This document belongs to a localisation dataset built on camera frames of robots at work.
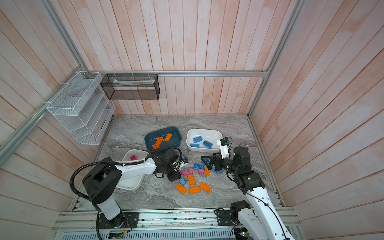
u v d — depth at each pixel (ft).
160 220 2.47
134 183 2.60
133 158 3.11
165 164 2.29
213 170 2.12
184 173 2.88
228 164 2.05
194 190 2.74
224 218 2.40
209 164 2.12
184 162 2.63
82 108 2.37
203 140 3.41
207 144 3.30
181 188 2.74
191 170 2.90
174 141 3.41
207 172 2.95
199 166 2.96
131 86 3.45
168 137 3.48
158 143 3.31
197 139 3.40
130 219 2.41
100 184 1.52
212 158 2.08
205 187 2.74
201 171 2.89
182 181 2.76
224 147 2.16
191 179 2.86
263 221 1.48
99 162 3.13
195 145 3.31
